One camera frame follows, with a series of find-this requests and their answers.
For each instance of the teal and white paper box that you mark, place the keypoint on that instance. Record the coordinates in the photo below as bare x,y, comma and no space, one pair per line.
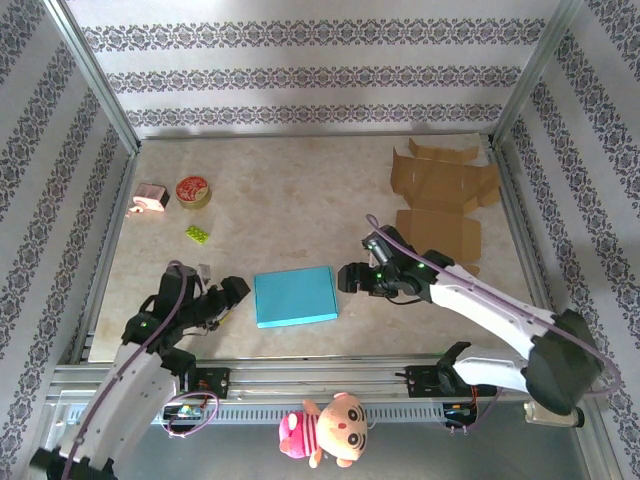
295,297

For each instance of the brown cardboard box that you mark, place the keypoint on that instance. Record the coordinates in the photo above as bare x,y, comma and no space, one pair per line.
440,175

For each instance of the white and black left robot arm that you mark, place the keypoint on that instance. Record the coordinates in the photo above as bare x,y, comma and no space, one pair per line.
135,385

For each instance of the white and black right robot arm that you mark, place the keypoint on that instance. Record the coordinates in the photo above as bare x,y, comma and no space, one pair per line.
490,310

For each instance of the green toy brick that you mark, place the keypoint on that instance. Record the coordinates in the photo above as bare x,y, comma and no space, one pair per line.
198,234

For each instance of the small circuit board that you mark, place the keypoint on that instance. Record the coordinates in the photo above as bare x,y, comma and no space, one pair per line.
457,411
185,411

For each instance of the round red lid tin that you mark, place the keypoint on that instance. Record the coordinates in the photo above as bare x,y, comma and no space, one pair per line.
192,191

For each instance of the pink plastic toy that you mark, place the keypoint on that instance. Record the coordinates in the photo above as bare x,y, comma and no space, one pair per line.
149,197

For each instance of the plush doll with pink toy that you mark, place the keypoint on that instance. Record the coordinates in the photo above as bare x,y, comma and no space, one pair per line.
340,425

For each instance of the grey metal panel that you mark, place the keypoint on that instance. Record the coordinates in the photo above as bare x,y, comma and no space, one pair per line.
450,455

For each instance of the clear bottle with black cap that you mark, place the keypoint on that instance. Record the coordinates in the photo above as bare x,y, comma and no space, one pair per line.
537,419

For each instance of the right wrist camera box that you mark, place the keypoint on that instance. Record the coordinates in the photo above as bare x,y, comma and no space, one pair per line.
373,257

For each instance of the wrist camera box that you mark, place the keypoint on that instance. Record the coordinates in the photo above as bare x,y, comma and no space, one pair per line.
205,274
373,257

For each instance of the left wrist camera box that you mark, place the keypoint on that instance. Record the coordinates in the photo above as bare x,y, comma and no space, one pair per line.
205,274

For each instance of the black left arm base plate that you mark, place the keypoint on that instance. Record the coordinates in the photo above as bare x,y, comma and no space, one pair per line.
215,382

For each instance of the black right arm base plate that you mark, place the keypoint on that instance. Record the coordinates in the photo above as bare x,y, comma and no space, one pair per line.
420,382

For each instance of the aluminium side rail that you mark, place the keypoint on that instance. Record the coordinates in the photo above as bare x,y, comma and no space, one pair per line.
520,230
106,250

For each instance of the aluminium frame rail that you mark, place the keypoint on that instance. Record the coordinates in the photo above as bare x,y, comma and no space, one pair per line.
320,377

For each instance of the aluminium frame post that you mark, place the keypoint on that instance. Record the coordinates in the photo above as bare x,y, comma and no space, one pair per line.
534,75
95,80

